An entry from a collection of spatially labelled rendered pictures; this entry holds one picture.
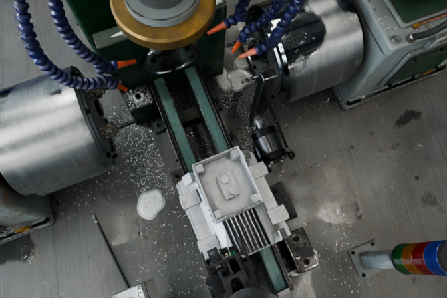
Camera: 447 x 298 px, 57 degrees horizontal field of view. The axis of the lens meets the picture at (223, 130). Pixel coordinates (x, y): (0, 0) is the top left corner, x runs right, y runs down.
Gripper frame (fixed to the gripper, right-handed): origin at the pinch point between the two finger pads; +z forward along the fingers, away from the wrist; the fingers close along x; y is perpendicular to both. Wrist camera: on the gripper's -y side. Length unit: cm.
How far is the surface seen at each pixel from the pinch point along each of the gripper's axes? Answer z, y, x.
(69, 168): 13.8, 23.9, 22.7
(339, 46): 12, 29, -40
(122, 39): 20.4, 45.1, 3.5
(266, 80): -0.7, 29.7, -18.4
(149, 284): 3.9, -1.9, 15.4
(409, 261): -8.4, -11.8, -33.1
